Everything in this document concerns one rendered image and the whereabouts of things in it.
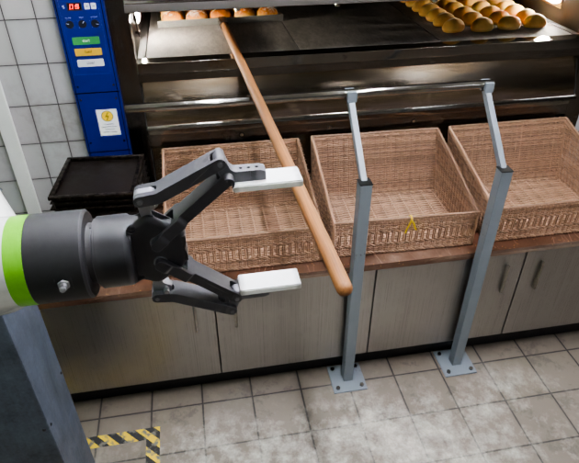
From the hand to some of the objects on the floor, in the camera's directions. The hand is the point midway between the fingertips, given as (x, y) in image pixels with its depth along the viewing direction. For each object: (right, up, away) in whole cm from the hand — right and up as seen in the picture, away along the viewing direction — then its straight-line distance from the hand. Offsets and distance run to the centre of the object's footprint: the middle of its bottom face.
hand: (289, 231), depth 59 cm
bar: (+14, -58, +175) cm, 185 cm away
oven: (+9, +27, +294) cm, 295 cm away
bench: (+28, -44, +195) cm, 201 cm away
